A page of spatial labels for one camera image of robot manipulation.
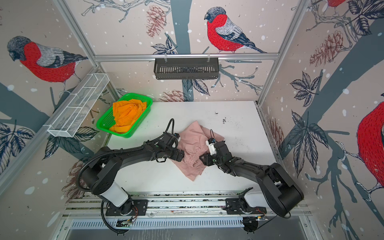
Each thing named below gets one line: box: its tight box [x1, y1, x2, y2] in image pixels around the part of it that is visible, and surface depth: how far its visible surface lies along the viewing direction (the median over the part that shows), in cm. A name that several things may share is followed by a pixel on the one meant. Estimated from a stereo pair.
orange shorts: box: [109, 99, 147, 133], surface depth 109 cm
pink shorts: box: [170, 120, 225, 182], surface depth 92 cm
